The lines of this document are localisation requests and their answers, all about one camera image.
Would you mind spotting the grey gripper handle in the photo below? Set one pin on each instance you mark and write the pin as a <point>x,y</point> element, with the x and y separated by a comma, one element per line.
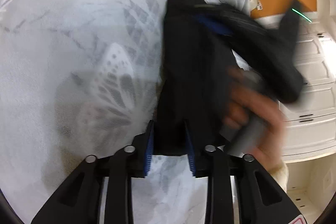
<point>248,135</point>

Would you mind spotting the white butterfly pattern bedspread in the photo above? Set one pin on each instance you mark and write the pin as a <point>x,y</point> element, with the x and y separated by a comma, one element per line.
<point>78,77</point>

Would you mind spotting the person's right hand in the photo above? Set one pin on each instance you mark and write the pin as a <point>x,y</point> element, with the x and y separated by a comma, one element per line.
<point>268,149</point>

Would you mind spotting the white drawer chest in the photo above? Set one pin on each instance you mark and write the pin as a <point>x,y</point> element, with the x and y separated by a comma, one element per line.
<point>310,123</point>

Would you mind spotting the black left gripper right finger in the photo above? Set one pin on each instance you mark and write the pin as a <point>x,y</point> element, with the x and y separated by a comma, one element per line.
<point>206,160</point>

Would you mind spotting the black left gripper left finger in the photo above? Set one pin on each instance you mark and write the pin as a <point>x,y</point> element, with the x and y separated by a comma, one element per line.
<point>132,161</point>

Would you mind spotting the black pants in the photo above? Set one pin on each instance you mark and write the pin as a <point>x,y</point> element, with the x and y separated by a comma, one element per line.
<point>195,90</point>

